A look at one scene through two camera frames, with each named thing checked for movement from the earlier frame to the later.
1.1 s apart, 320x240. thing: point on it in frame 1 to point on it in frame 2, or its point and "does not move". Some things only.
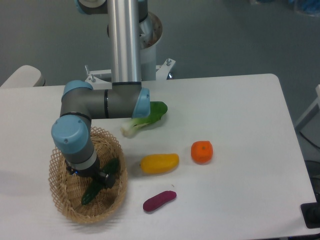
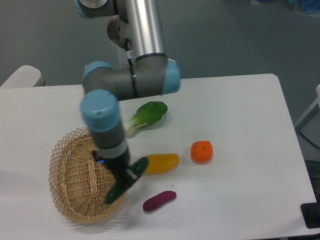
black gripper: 92,173 to 125,177
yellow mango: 159,163 does not move
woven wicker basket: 67,189 does not move
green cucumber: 95,185 to 137,168
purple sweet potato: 158,200 does not move
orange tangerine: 201,152 does not move
